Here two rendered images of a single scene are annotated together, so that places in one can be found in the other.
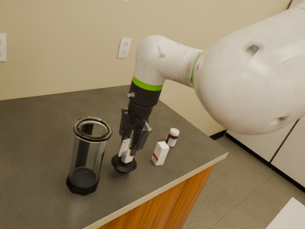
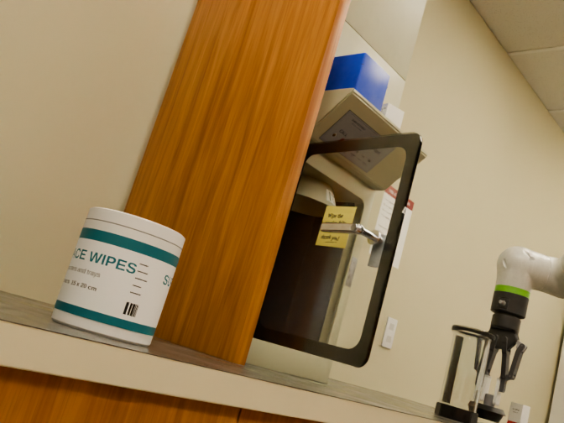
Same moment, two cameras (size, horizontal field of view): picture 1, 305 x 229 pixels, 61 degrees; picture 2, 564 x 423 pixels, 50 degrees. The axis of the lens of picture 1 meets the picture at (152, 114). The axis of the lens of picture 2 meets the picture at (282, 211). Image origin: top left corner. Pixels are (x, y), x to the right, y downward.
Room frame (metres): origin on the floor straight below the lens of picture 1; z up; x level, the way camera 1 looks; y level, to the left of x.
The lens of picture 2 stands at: (-1.01, 0.54, 0.98)
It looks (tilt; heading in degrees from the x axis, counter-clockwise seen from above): 12 degrees up; 6
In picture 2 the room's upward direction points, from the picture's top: 16 degrees clockwise
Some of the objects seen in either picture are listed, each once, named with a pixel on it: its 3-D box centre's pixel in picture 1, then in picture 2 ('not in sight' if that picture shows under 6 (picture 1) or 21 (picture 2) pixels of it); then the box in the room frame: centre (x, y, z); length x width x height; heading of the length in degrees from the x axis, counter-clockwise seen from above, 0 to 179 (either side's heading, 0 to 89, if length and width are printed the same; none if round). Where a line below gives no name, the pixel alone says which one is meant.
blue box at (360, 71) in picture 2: not in sight; (354, 85); (0.20, 0.59, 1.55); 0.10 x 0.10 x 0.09; 52
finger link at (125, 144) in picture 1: (124, 147); (485, 388); (0.72, 0.06, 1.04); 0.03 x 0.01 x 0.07; 142
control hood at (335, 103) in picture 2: not in sight; (366, 144); (0.27, 0.53, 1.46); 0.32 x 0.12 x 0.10; 142
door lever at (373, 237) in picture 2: not in sight; (348, 232); (0.00, 0.53, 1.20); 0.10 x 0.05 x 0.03; 44
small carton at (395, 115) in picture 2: not in sight; (386, 121); (0.31, 0.50, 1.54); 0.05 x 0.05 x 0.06; 35
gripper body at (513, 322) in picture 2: (138, 112); (503, 332); (0.70, 0.04, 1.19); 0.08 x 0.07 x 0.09; 52
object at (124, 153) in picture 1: (124, 160); (488, 406); (0.71, 0.04, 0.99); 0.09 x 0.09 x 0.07
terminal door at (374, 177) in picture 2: not in sight; (329, 241); (0.07, 0.55, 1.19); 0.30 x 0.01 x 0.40; 44
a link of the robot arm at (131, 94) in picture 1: (143, 92); (509, 305); (0.70, 0.04, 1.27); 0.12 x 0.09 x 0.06; 142
